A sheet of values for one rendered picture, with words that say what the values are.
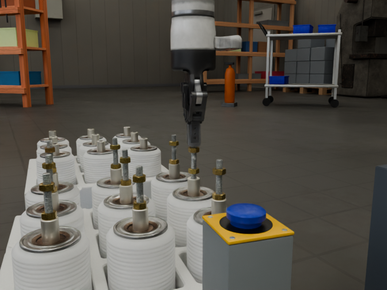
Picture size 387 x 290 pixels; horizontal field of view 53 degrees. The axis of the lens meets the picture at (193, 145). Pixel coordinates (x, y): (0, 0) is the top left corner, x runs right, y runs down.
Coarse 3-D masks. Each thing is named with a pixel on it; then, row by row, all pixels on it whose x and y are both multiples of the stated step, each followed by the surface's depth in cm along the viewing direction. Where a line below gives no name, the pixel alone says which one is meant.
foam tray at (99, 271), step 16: (16, 224) 74; (16, 240) 67; (96, 240) 67; (96, 256) 61; (176, 256) 61; (0, 272) 56; (96, 272) 56; (176, 272) 57; (0, 288) 52; (96, 288) 52; (176, 288) 57; (192, 288) 52
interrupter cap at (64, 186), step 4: (60, 184) 75; (64, 184) 74; (68, 184) 74; (72, 184) 74; (32, 188) 71; (36, 188) 72; (60, 188) 73; (64, 188) 72; (68, 188) 72; (72, 188) 72; (32, 192) 70; (36, 192) 69; (40, 192) 69; (60, 192) 70; (64, 192) 70
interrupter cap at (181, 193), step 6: (186, 186) 72; (174, 192) 69; (180, 192) 70; (186, 192) 70; (204, 192) 70; (210, 192) 69; (180, 198) 66; (186, 198) 66; (192, 198) 66; (198, 198) 66; (204, 198) 66; (210, 198) 67
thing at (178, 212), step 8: (168, 200) 68; (176, 200) 66; (208, 200) 66; (168, 208) 68; (176, 208) 66; (184, 208) 65; (192, 208) 65; (200, 208) 65; (168, 216) 68; (176, 216) 66; (184, 216) 65; (176, 224) 66; (184, 224) 66; (176, 232) 67; (184, 232) 66; (176, 240) 67; (184, 240) 66
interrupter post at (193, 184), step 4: (188, 180) 68; (192, 180) 68; (196, 180) 68; (188, 184) 68; (192, 184) 68; (196, 184) 68; (188, 188) 68; (192, 188) 68; (196, 188) 68; (188, 192) 69; (192, 192) 68; (196, 192) 68
